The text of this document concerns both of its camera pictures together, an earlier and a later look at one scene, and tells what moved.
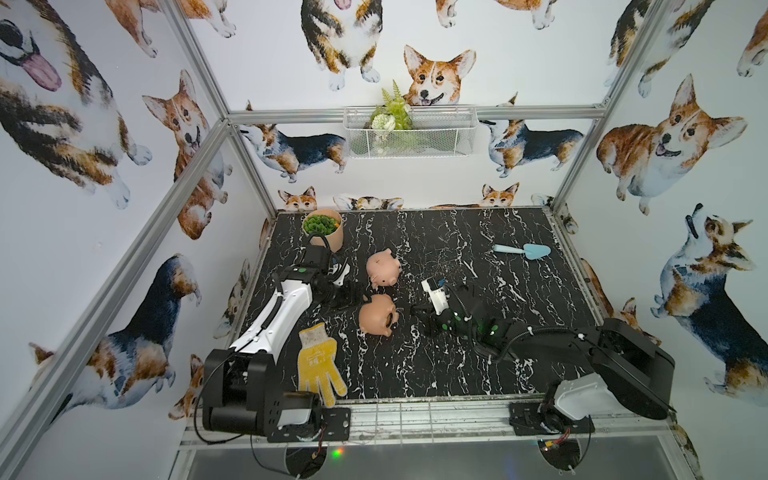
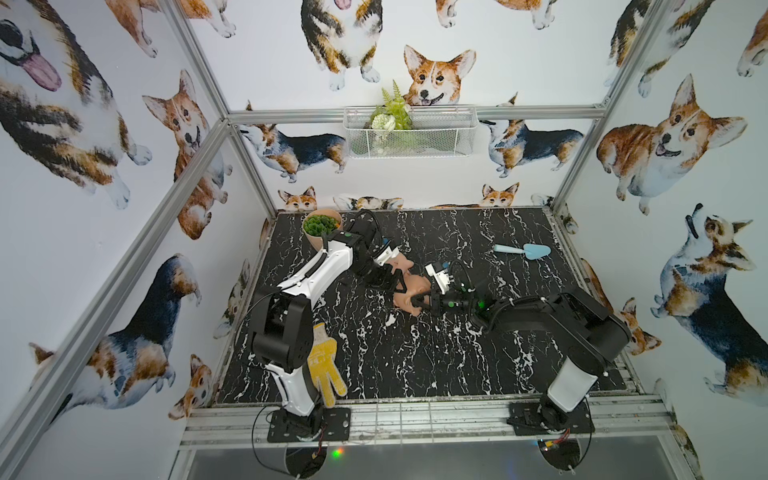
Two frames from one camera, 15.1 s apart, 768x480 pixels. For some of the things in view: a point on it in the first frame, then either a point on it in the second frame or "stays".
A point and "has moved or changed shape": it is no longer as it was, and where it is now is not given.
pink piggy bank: (383, 268) has moved or changed shape
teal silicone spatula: (532, 251) stays
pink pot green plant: (325, 222) stays
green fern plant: (394, 115) stays
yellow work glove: (317, 368) stays
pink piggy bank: (378, 316) -> (415, 284)
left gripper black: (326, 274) -> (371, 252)
